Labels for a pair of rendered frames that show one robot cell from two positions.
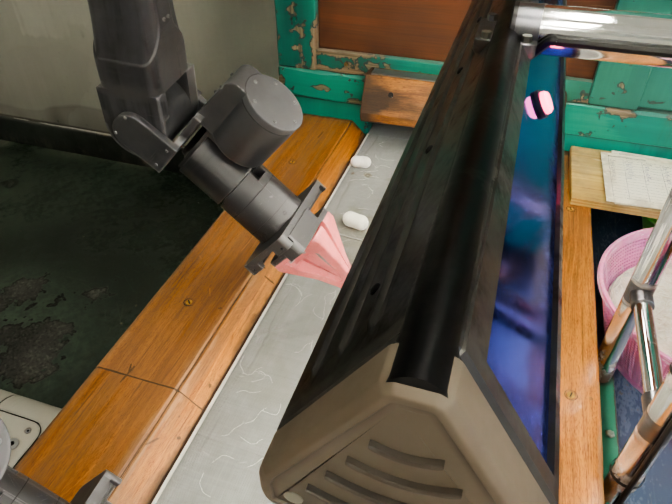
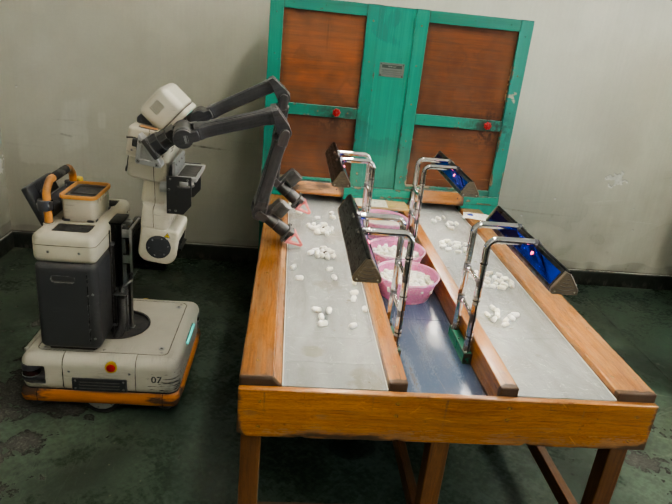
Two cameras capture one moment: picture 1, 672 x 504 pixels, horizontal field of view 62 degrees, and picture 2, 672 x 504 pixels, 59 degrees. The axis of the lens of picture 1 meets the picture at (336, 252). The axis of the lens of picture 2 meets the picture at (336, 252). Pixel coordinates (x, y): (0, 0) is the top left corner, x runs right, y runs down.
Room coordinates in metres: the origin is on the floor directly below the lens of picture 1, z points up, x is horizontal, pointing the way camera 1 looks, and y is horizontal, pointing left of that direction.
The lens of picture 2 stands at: (-2.17, 0.96, 1.69)
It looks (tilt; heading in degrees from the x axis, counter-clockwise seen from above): 21 degrees down; 336
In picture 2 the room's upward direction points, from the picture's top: 6 degrees clockwise
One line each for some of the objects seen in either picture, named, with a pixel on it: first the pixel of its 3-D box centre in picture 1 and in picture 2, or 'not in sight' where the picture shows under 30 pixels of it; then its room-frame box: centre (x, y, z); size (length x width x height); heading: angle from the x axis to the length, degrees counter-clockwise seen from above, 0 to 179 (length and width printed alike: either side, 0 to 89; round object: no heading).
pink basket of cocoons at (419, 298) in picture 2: not in sight; (405, 283); (-0.25, -0.21, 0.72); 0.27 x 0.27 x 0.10
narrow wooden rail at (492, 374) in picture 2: not in sight; (437, 276); (-0.19, -0.40, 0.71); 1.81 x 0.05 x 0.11; 162
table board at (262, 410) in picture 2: not in sight; (450, 419); (-1.01, 0.04, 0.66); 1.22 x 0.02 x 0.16; 72
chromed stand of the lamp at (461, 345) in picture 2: not in sight; (493, 292); (-0.71, -0.27, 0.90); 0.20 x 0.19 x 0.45; 162
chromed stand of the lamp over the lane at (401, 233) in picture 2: not in sight; (375, 284); (-0.59, 0.11, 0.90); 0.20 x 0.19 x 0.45; 162
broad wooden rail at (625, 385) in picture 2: not in sight; (522, 290); (-0.31, -0.77, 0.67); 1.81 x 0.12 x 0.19; 162
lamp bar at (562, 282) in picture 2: not in sight; (526, 243); (-0.73, -0.35, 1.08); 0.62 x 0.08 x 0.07; 162
